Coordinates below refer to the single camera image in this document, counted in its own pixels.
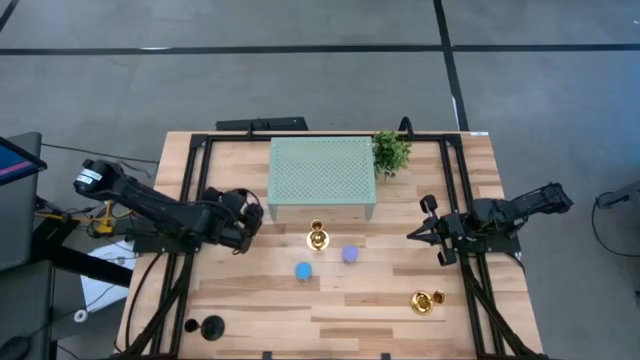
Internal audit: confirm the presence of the black metal table frame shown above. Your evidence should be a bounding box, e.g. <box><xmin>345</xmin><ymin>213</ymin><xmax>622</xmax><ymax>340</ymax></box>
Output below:
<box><xmin>112</xmin><ymin>130</ymin><xmax>551</xmax><ymax>360</ymax></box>

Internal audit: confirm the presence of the black candlestick holder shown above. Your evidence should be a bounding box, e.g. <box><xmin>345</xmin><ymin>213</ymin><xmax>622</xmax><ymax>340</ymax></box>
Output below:
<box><xmin>183</xmin><ymin>314</ymin><xmax>227</xmax><ymax>343</ymax></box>

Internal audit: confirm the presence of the green potted plant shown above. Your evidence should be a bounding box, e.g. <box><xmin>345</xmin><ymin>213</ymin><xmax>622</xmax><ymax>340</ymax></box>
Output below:
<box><xmin>371</xmin><ymin>130</ymin><xmax>413</xmax><ymax>180</ymax></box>

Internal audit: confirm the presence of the black box behind table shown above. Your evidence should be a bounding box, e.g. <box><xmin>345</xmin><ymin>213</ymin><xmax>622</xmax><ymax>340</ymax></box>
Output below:
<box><xmin>215</xmin><ymin>117</ymin><xmax>309</xmax><ymax>132</ymax></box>

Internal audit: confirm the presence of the yellow clamp stand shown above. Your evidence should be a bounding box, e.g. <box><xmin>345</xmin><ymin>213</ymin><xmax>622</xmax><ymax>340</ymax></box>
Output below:
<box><xmin>34</xmin><ymin>199</ymin><xmax>134</xmax><ymax>236</ymax></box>

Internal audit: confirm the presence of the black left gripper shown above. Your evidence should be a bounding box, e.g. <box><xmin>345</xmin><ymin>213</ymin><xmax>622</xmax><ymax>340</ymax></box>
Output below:
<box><xmin>199</xmin><ymin>186</ymin><xmax>265</xmax><ymax>255</ymax></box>

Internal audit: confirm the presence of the computer monitor with blue screen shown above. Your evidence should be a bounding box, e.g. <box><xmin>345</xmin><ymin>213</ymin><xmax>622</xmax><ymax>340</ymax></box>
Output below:
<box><xmin>0</xmin><ymin>135</ymin><xmax>49</xmax><ymax>187</ymax></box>

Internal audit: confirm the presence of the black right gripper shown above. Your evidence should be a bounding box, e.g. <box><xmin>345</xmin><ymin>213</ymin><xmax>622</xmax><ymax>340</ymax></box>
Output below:
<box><xmin>406</xmin><ymin>193</ymin><xmax>489</xmax><ymax>267</ymax></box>

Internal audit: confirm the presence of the black cable on floor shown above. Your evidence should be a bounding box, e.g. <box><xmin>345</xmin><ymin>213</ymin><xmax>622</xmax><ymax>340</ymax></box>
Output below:
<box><xmin>591</xmin><ymin>189</ymin><xmax>640</xmax><ymax>259</ymax></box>

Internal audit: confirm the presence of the white paper sheet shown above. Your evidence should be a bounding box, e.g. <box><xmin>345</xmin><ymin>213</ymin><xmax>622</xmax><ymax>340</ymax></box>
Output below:
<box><xmin>79</xmin><ymin>239</ymin><xmax>139</xmax><ymax>314</ymax></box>

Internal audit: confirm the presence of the gold candlestick holder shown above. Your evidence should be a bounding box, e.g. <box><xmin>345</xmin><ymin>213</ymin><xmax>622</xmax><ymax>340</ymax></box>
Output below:
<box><xmin>305</xmin><ymin>218</ymin><xmax>331</xmax><ymax>252</ymax></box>
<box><xmin>409</xmin><ymin>288</ymin><xmax>447</xmax><ymax>317</ymax></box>

